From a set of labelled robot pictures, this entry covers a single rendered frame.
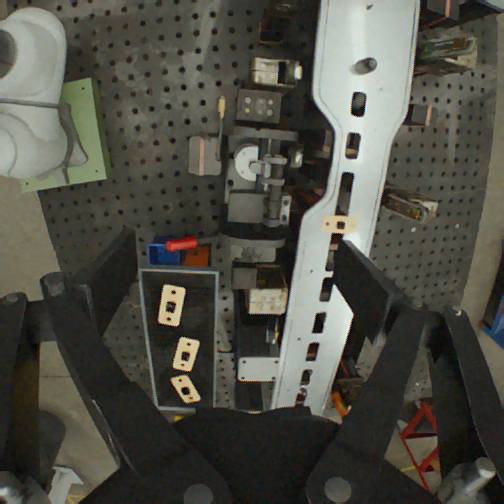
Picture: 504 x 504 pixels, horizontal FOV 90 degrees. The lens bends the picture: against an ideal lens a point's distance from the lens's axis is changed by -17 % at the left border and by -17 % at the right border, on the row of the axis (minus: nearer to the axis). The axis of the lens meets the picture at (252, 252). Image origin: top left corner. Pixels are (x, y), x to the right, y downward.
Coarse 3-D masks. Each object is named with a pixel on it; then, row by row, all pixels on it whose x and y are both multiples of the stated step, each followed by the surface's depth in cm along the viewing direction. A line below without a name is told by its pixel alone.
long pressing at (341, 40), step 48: (336, 0) 48; (384, 0) 48; (336, 48) 52; (384, 48) 52; (336, 96) 56; (384, 96) 56; (336, 144) 60; (384, 144) 60; (336, 192) 64; (336, 288) 74; (288, 336) 78; (336, 336) 80; (288, 384) 86
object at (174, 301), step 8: (168, 288) 52; (176, 288) 52; (168, 296) 53; (176, 296) 53; (168, 304) 52; (176, 304) 53; (160, 312) 54; (168, 312) 54; (176, 312) 54; (160, 320) 55; (168, 320) 55; (176, 320) 55
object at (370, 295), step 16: (336, 256) 19; (352, 256) 17; (336, 272) 19; (352, 272) 17; (368, 272) 15; (352, 288) 17; (368, 288) 15; (384, 288) 13; (352, 304) 17; (368, 304) 15; (384, 304) 13; (368, 320) 15; (384, 320) 13; (368, 336) 14; (384, 336) 14
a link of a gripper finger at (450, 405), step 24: (456, 312) 12; (456, 336) 10; (432, 360) 12; (456, 360) 9; (480, 360) 9; (432, 384) 11; (456, 384) 9; (480, 384) 8; (456, 408) 8; (480, 408) 7; (456, 432) 7; (480, 432) 6; (456, 456) 7; (480, 456) 6
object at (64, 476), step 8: (56, 472) 264; (64, 472) 265; (72, 472) 265; (56, 480) 253; (64, 480) 257; (72, 480) 273; (80, 480) 273; (56, 488) 247; (64, 488) 253; (48, 496) 237; (56, 496) 239; (64, 496) 248
